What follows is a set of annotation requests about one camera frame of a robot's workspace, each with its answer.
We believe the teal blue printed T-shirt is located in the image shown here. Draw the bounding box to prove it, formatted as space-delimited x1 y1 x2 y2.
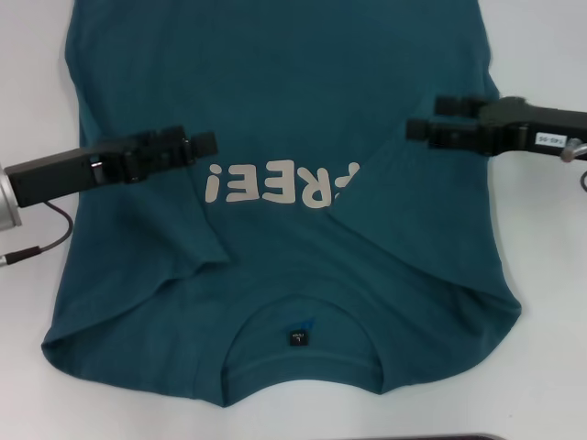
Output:
40 0 526 407

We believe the left arm cable with plug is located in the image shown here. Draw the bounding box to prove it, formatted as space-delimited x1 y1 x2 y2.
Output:
0 200 74 268

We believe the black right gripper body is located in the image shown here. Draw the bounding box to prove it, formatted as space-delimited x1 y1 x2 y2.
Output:
476 95 587 160

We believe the right arm cable with plug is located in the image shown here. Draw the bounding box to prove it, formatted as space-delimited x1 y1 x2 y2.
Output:
558 139 587 194

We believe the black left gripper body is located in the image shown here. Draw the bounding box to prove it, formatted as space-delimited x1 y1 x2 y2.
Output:
3 132 149 210

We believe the arm cable with plug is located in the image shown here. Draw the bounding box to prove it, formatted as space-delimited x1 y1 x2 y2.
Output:
558 139 587 194
0 200 74 268

